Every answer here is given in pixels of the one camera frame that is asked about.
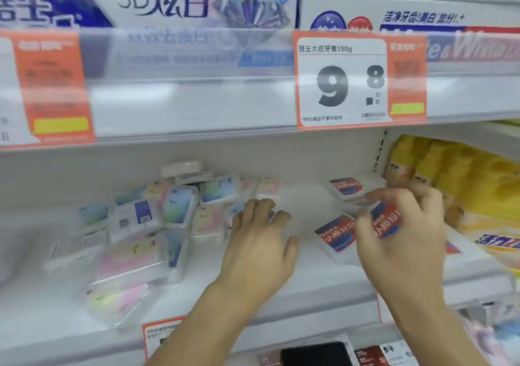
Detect person's right hand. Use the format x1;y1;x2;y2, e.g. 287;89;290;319
355;183;448;305

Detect person's left hand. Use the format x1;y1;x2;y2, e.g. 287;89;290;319
220;198;300;302

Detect person's left forearm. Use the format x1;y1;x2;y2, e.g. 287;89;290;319
145;281;265;366

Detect person's right forearm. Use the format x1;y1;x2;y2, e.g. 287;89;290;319
383;289;493;366

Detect white metal shelf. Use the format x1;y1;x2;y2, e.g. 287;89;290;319
0;175;516;366
0;73;520;152

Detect orange white price tag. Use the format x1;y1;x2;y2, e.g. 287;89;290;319
0;29;96;148
142;316;188;360
292;30;430;129
376;294;395;325

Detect plain white small case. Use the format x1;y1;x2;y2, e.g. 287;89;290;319
160;159;205;180

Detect black packet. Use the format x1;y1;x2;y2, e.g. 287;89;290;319
279;341;355;366

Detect row of yellow packets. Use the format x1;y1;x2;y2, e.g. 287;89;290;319
385;134;520;278

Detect red white packet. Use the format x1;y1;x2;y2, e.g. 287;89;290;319
355;346;386;366

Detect pile of pastel floss cases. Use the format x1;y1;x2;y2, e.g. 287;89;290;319
43;175;283;330

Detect pastel pink blue packets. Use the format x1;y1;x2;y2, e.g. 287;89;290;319
458;300;520;366

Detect clear plastic shelf fence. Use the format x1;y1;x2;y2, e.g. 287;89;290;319
0;26;520;80

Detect white red blue toothpaste carton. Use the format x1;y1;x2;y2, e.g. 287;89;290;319
300;0;520;74

